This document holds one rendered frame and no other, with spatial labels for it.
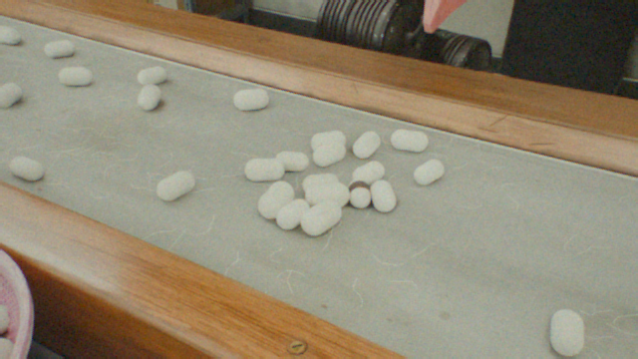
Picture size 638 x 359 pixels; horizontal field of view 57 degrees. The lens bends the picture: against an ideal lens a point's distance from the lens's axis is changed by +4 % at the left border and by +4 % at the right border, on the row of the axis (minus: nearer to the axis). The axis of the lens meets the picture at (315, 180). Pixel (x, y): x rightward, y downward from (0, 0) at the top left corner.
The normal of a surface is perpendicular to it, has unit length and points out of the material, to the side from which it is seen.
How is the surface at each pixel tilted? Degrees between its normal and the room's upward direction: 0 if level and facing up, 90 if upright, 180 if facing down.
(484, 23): 89
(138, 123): 0
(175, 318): 0
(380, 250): 0
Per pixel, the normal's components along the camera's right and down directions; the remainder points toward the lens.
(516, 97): 0.00, -0.84
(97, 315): -0.51, 0.48
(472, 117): -0.36, -0.26
